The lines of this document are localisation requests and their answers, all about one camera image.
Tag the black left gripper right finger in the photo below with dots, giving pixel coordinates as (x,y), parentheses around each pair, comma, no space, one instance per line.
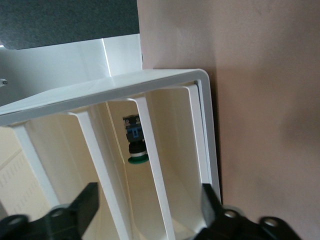
(212,215)

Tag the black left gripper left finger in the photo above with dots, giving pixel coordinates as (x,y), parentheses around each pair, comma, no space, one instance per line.
(85,207)

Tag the green push button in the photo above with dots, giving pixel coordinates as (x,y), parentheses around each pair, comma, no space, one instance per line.
(133,132)

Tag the white drawer cabinet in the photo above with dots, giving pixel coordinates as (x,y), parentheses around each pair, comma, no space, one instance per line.
(150,77)

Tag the brown table cover sheet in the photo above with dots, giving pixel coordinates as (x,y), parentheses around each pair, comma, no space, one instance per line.
(262,100)

